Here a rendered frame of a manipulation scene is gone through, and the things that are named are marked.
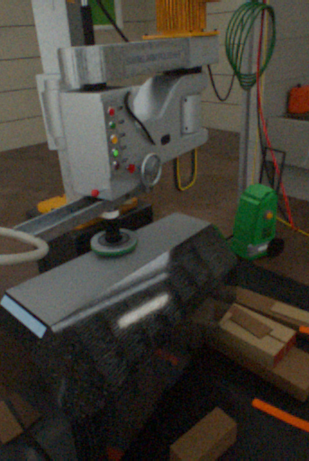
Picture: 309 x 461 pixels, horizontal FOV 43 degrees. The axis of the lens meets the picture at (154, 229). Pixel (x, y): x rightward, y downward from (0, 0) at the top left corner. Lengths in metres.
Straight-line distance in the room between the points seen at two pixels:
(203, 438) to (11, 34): 6.94
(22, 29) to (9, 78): 0.85
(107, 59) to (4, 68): 6.18
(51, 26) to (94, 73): 0.83
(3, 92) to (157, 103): 5.94
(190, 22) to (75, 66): 0.73
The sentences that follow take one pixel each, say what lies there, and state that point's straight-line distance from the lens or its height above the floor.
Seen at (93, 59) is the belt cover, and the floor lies 1.65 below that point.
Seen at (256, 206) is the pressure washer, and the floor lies 0.48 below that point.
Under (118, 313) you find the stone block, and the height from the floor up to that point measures 0.74.
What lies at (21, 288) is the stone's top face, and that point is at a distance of 1.69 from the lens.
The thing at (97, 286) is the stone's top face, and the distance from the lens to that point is 1.60.
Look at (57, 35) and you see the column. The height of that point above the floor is 1.74.
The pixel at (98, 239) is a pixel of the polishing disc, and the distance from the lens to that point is 1.83.
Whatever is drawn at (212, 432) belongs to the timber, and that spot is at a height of 0.14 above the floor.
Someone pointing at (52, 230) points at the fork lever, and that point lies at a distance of 1.45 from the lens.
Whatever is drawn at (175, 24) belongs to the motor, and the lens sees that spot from 2.04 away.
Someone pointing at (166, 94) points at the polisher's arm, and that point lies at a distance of 1.89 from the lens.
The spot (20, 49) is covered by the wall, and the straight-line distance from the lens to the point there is 7.76.
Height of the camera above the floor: 1.71
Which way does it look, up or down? 26 degrees down
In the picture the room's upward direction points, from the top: 4 degrees counter-clockwise
